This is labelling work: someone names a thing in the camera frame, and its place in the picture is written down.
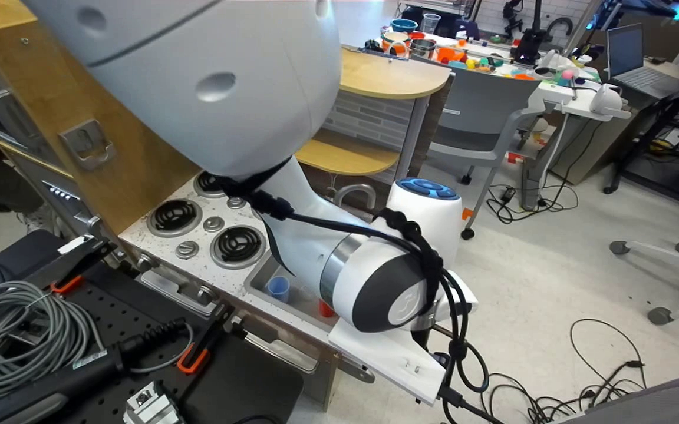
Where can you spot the black orange clamp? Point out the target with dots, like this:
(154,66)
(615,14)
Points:
(192,359)

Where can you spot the light grey chair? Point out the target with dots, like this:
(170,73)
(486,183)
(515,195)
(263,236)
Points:
(654,401)

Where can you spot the white chair base with casters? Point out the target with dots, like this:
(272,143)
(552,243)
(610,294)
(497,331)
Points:
(670,262)

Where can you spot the white cluttered table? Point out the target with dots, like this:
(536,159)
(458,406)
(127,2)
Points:
(561,97)

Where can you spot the orange plastic toy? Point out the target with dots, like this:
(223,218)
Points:
(450,55)

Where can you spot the small orange clamp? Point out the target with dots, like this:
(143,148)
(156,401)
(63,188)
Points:
(69,282)

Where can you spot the white round object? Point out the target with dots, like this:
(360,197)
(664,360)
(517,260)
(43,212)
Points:
(606,102)

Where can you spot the white labelled device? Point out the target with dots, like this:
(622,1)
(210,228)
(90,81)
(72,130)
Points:
(149,404)

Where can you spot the black perforated robot table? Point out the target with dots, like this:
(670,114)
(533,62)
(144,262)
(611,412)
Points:
(254,385)

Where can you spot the grey laptop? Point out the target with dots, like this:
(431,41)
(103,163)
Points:
(627,49)

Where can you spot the black metal rack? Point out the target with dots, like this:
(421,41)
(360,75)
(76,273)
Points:
(670,141)

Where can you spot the grey plate on wood panel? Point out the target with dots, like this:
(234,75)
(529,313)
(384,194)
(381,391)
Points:
(85,143)

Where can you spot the grey white office chair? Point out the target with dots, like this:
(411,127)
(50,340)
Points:
(484,107)

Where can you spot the silver metal bracket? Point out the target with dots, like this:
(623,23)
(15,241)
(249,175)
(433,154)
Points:
(76,243)

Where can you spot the grey toy sink basin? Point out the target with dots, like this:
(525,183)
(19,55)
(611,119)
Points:
(266,271)

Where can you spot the black stand on table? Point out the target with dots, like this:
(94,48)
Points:
(532,36)

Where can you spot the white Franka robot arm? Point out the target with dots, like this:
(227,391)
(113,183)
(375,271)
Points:
(200,77)

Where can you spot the blue cup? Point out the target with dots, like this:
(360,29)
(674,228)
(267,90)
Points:
(280,287)

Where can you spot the grey round stove knob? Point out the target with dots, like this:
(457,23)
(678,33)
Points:
(214,221)
(188,248)
(234,200)

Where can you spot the blue round container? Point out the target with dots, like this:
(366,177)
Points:
(404,23)

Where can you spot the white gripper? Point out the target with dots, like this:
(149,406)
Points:
(388,356)

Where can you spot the round black toy stove burner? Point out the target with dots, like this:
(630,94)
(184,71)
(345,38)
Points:
(176,215)
(209,181)
(236,246)

